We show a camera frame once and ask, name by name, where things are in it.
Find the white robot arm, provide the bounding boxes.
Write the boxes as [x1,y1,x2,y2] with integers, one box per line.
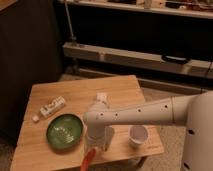
[83,91,213,171]

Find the black handle on shelf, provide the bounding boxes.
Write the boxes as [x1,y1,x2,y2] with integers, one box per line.
[161,55,191,64]

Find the green ceramic bowl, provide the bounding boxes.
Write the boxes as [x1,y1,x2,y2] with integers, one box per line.
[46,114,84,150]

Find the long wooden bench shelf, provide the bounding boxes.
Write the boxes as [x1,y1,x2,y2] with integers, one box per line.
[63,42,213,79]

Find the metal stand pole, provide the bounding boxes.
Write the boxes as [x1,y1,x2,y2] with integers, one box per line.
[64,0,77,45]

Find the grey rectangular block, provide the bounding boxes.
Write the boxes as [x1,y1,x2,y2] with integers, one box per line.
[105,127,114,141]

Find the white paper cup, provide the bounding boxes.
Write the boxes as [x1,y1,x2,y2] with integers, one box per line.
[129,125,148,148]

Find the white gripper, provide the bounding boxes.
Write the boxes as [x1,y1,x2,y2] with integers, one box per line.
[84,125,111,156]

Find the wooden table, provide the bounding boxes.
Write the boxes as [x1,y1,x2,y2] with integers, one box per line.
[10,75,164,171]

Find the small white cube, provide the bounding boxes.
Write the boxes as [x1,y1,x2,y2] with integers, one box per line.
[32,115,40,123]

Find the upper wooden shelf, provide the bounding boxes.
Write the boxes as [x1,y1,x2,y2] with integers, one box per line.
[57,0,213,19]

